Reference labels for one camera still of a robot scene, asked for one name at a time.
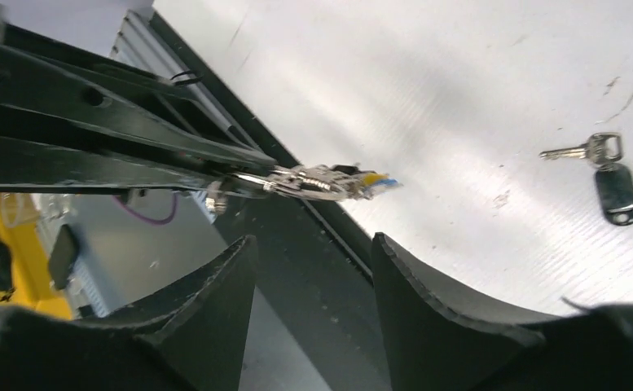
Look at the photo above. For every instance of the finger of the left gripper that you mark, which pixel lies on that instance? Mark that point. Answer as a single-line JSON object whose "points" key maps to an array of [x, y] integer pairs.
{"points": [[40, 168], [58, 94]]}

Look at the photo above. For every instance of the silver keyring with keys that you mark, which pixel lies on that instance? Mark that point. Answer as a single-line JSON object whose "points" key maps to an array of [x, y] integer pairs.
{"points": [[320, 183]]}

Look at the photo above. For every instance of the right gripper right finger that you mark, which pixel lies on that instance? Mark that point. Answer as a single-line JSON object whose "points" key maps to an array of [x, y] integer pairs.
{"points": [[440, 334]]}

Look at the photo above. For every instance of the key with black tag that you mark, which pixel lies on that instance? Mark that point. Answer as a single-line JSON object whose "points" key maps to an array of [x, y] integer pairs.
{"points": [[613, 179]]}

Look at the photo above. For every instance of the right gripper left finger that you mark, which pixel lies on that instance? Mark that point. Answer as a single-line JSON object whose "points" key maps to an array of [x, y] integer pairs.
{"points": [[189, 335]]}

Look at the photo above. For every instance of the black phone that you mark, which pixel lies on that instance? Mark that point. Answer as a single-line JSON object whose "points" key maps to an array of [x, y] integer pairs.
{"points": [[63, 257]]}

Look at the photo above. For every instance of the clear plastic cup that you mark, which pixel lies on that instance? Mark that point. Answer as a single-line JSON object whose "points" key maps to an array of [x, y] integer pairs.
{"points": [[18, 209]]}

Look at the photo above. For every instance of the yellow box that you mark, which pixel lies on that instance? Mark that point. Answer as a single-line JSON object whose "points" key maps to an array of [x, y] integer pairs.
{"points": [[32, 283]]}

